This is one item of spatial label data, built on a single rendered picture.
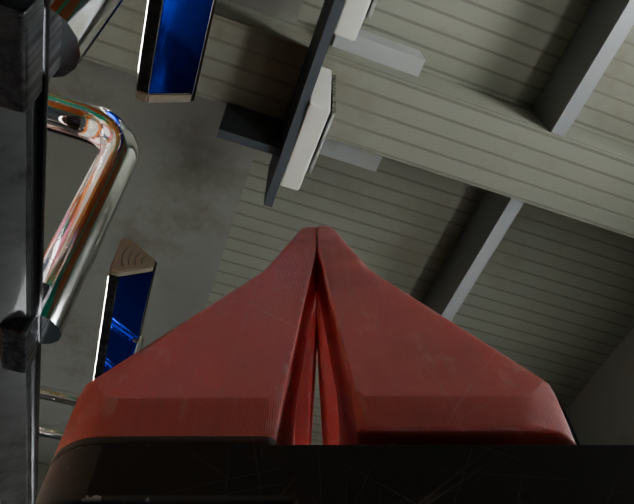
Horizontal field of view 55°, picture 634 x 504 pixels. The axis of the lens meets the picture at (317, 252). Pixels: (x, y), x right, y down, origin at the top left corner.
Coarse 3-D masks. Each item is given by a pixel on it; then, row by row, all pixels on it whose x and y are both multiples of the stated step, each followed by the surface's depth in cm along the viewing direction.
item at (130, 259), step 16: (128, 240) 109; (128, 256) 106; (144, 256) 107; (112, 272) 104; (128, 272) 105; (144, 272) 107; (112, 288) 107; (128, 288) 108; (144, 288) 110; (112, 304) 110; (128, 304) 112; (144, 304) 114; (112, 320) 113; (128, 320) 116; (112, 336) 118; (128, 336) 120; (112, 352) 122; (96, 368) 125
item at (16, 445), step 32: (0, 128) 19; (32, 128) 20; (0, 160) 20; (32, 160) 20; (0, 192) 21; (32, 192) 22; (0, 224) 22; (32, 224) 23; (0, 256) 23; (32, 256) 24; (0, 288) 24; (32, 288) 25; (0, 320) 26; (0, 352) 27; (0, 384) 29; (32, 384) 31; (0, 416) 31; (32, 416) 33; (0, 448) 34; (32, 448) 36; (0, 480) 37; (32, 480) 39
